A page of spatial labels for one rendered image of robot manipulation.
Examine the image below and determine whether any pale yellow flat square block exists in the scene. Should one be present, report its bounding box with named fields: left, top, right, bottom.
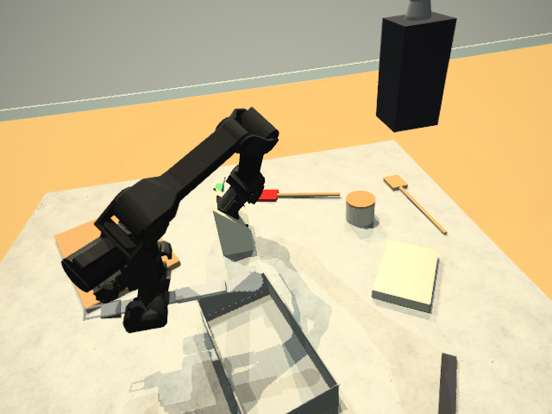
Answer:
left=371, top=239, right=438, bottom=312

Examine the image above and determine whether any light wooden board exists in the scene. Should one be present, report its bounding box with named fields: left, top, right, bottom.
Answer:
left=54, top=218, right=181, bottom=308

